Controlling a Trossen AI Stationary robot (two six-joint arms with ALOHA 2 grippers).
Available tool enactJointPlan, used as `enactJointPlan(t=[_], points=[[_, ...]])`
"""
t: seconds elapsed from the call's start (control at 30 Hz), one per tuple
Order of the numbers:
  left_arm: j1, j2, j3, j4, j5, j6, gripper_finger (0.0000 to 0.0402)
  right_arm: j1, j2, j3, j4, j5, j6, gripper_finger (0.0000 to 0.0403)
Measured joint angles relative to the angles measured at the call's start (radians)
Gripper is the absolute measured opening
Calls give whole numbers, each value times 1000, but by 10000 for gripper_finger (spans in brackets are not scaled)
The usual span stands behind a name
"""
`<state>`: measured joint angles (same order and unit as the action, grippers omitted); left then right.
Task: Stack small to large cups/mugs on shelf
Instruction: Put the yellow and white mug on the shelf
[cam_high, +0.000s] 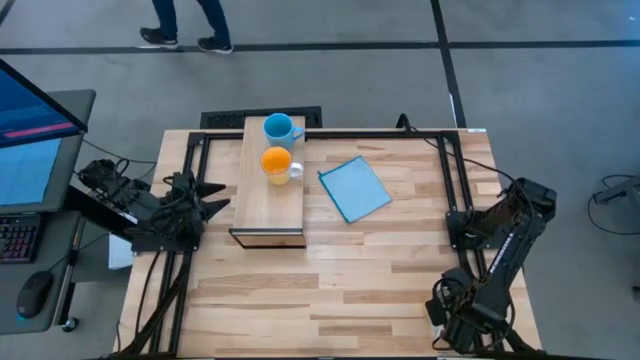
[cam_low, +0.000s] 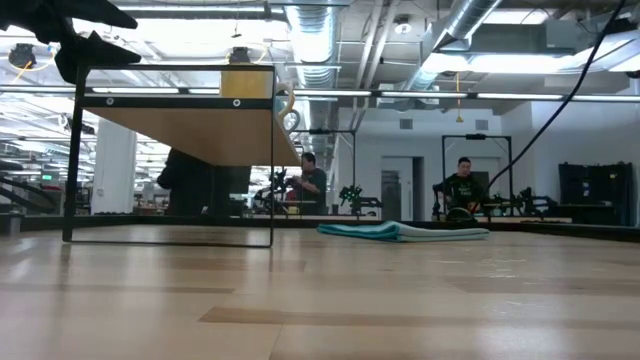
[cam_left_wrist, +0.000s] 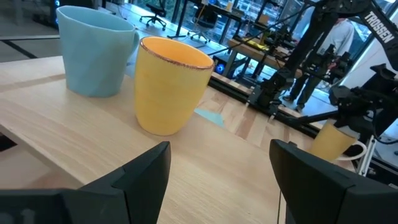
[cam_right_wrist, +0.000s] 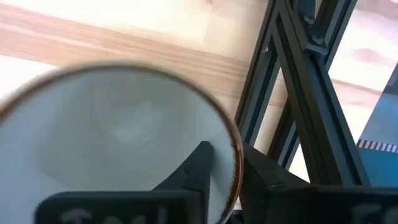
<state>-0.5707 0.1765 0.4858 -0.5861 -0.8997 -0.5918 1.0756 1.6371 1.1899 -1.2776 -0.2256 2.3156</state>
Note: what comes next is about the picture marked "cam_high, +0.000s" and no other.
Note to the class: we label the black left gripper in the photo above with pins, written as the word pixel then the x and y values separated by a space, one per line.
pixel 182 210

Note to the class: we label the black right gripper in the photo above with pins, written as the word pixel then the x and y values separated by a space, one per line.
pixel 457 325

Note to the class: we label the blue folded cloth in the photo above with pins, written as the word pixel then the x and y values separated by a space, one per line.
pixel 355 190

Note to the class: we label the blue mug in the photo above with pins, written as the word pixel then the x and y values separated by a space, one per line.
pixel 277 127

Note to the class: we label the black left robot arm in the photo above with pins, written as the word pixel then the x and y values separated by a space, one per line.
pixel 125 192

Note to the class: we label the white paper sheet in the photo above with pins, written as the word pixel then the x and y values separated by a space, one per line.
pixel 120 252

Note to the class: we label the computer monitor with blue screen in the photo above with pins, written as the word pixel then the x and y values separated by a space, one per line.
pixel 27 150

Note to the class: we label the black floor vent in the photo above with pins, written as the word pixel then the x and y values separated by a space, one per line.
pixel 225 119

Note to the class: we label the black computer mouse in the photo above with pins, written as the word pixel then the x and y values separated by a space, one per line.
pixel 34 295

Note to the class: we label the grey desk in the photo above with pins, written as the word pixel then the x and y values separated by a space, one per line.
pixel 55 250

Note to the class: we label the grey floor device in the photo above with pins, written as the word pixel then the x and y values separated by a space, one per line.
pixel 620 190

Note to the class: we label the black keyboard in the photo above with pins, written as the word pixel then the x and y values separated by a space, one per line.
pixel 17 239

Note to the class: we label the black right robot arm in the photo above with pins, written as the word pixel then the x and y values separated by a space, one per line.
pixel 505 240

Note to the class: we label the black table frame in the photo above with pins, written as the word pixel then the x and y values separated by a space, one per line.
pixel 360 135

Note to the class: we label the wooden shelf with black frame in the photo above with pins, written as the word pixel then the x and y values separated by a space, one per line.
pixel 267 210

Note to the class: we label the person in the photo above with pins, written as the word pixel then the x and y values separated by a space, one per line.
pixel 167 22

